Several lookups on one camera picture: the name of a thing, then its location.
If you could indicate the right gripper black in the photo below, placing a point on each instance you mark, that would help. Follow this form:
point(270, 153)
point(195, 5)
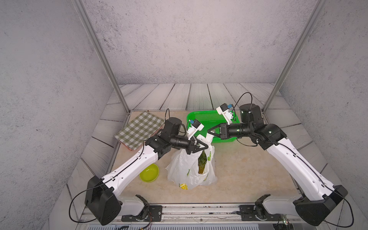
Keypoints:
point(224, 132)

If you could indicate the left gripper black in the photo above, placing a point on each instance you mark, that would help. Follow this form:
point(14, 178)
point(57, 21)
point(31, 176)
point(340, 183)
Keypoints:
point(192, 148)

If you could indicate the pineapple front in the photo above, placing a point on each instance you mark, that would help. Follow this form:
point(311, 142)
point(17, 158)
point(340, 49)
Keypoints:
point(202, 161)

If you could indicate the white plastic bag lemon print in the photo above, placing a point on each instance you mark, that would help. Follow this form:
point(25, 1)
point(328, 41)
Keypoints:
point(183, 168)

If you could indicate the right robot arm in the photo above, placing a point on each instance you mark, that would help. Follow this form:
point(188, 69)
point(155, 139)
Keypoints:
point(319, 195)

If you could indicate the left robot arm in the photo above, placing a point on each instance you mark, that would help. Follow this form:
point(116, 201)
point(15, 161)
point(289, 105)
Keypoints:
point(102, 194)

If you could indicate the green plastic basket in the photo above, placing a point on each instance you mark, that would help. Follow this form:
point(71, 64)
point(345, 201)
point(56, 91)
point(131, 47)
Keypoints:
point(212, 118)

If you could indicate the lime green bowl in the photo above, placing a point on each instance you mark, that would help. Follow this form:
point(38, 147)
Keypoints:
point(150, 174)

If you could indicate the green checkered cloth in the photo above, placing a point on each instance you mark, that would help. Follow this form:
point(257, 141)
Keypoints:
point(139, 129)

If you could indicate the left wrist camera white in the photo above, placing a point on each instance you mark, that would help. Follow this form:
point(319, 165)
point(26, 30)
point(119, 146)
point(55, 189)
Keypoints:
point(193, 127)

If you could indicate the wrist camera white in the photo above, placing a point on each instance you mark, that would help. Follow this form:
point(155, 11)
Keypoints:
point(193, 127)
point(225, 110)

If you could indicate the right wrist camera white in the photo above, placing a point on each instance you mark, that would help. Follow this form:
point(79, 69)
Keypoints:
point(225, 110)

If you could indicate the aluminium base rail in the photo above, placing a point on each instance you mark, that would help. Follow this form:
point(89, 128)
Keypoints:
point(220, 216)

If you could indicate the right metal frame post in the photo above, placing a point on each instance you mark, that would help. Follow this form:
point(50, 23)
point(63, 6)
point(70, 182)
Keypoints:
point(312, 21)

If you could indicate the metal frame post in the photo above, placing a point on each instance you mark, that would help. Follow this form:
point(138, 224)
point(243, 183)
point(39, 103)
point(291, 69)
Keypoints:
point(78, 4)
point(312, 21)

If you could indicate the left metal frame post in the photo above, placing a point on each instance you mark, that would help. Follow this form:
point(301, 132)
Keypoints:
point(78, 4)

